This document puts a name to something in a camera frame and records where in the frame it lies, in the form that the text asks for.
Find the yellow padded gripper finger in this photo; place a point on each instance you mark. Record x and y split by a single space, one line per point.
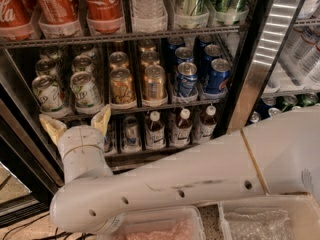
53 127
101 119

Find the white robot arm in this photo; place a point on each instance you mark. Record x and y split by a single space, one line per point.
279 155

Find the front left gold can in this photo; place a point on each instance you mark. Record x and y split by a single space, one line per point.
122 87

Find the bottom right silver blue can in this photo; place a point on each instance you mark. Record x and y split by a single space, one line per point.
131 137

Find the second row right 7up can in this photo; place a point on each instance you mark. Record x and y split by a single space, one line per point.
83 63

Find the second row 7up can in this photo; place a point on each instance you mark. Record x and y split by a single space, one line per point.
49 67
83 63

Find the second row left 7up can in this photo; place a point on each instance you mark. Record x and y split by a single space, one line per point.
49 67

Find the second row left gold can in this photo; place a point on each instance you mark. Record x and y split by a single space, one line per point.
118 59

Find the second row gold can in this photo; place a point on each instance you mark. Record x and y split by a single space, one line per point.
149 58
118 59

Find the front right gold can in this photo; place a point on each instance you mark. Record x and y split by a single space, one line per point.
154 86

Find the second row right gold can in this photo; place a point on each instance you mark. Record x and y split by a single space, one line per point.
149 58

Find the stainless steel fridge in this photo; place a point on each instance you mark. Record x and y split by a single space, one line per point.
24 149

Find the front left Pepsi can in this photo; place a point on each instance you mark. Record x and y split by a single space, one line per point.
185 79

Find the second row left Pepsi can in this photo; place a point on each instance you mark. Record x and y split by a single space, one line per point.
183 54

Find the second row pepsi can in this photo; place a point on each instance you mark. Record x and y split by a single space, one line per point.
183 54
209 53

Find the right Coca-Cola can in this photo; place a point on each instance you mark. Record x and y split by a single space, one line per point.
105 15

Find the coca-cola can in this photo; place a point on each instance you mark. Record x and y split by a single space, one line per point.
59 18
14 20
105 15

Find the middle Coca-Cola can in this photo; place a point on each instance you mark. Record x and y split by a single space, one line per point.
59 18

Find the front right Pepsi can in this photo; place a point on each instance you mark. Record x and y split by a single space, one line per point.
217 76

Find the second row right Pepsi can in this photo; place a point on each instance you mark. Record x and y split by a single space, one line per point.
209 53

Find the left Coca-Cola can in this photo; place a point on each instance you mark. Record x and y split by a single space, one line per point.
14 20

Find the blue can behind glass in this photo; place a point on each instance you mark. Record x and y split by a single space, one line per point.
273 112
255 118

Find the left green tall can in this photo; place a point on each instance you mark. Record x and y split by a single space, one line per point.
189 13

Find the left tea bottle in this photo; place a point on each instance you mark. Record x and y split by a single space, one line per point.
155 134

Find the tea bottle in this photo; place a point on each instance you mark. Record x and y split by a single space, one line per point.
155 134
204 124
181 128

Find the middle tea bottle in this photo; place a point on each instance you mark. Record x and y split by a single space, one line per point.
181 128

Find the right tea bottle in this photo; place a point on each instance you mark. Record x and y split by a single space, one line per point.
204 124

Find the left clear plastic bin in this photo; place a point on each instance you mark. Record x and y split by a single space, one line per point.
175 223

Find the clear plastic bin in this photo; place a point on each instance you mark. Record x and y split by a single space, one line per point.
175 223
270 218

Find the clear water bottle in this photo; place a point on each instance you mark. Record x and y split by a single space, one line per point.
148 15

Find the right clear plastic bin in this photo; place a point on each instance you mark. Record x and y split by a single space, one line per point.
270 218

